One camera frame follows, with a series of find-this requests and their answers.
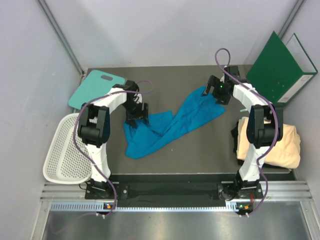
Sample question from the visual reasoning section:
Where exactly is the green lever arch binder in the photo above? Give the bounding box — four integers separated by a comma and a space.
246, 32, 318, 104

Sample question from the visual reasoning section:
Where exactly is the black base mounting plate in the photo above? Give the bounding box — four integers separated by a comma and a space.
84, 181, 263, 207

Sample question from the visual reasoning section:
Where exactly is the aluminium frame rail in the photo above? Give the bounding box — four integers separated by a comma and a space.
36, 0, 85, 76

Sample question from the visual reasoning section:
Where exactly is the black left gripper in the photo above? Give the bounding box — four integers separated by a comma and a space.
121, 100, 149, 128

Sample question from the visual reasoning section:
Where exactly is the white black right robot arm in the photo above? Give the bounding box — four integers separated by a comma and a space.
201, 65, 284, 198

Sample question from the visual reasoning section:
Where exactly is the teal cutting board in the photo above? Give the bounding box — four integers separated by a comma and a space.
68, 69, 126, 110

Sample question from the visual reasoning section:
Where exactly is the blue t shirt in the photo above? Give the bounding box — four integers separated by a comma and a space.
124, 86, 225, 160

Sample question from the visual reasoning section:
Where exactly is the grey slotted cable duct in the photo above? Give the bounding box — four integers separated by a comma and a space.
50, 201, 249, 213

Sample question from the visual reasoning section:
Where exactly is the white perforated plastic basket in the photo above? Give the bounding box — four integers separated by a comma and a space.
42, 113, 92, 185

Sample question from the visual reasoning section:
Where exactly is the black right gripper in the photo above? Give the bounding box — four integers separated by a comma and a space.
200, 76, 230, 106

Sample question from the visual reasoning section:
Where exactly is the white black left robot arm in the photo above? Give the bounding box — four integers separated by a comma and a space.
72, 80, 149, 200

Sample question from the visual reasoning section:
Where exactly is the cream folded t shirt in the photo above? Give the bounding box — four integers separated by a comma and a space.
236, 117, 301, 169

